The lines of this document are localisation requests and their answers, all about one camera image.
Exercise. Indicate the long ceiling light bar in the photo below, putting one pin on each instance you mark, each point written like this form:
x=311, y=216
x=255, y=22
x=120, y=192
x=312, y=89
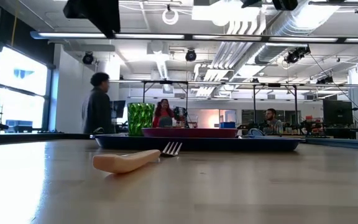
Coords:
x=151, y=36

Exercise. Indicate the pink plastic plate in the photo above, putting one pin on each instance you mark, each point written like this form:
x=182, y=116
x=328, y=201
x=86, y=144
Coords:
x=191, y=132

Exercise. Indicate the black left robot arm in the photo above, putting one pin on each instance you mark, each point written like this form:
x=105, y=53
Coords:
x=95, y=14

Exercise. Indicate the large bright window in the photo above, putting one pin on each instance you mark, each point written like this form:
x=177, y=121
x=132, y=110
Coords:
x=20, y=90

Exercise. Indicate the black background rig frame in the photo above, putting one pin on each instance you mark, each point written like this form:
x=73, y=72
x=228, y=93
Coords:
x=254, y=102
x=144, y=93

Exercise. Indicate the standing person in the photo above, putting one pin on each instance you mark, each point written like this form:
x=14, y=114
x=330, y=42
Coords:
x=97, y=109

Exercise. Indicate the seated person in red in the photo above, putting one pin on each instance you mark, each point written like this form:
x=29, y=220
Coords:
x=163, y=113

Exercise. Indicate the blue storage box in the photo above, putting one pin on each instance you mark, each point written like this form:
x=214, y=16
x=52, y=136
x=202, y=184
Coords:
x=227, y=125

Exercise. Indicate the black ceiling spotlight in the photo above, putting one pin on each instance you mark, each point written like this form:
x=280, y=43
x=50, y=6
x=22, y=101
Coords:
x=88, y=58
x=285, y=4
x=325, y=80
x=295, y=55
x=190, y=55

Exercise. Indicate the black computer monitor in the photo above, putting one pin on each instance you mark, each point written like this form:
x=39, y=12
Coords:
x=337, y=112

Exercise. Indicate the seated person with beard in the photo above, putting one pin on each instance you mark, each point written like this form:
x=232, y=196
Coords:
x=272, y=123

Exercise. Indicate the green textured plastic cup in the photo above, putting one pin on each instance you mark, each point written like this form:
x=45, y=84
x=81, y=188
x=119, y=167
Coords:
x=140, y=119

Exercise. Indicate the silver ventilation duct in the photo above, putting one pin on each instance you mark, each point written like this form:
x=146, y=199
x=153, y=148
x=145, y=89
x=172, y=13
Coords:
x=291, y=28

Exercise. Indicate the small dark monitor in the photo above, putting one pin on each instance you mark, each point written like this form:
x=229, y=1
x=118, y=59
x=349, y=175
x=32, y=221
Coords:
x=118, y=109

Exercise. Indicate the blue plastic tray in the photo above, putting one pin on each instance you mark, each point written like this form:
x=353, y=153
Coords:
x=197, y=144

